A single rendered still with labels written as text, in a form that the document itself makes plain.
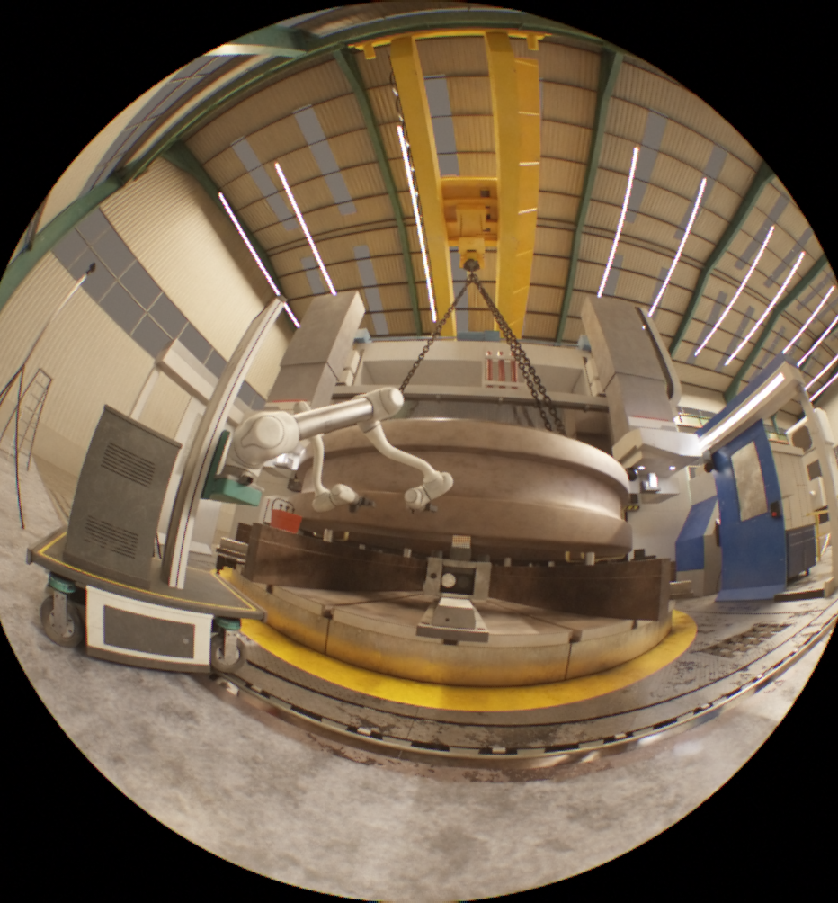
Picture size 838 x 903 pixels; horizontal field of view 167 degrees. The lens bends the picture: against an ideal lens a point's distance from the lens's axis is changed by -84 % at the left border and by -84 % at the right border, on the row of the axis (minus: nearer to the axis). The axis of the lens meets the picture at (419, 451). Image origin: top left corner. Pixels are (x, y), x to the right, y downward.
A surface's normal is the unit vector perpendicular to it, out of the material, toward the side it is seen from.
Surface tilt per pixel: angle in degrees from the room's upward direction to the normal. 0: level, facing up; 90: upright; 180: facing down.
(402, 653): 90
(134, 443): 90
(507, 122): 180
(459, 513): 90
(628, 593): 90
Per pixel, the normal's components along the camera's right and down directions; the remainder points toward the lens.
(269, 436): 0.64, -0.15
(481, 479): -0.06, -0.39
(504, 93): -0.13, 0.92
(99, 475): 0.83, -0.11
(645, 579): -0.95, -0.22
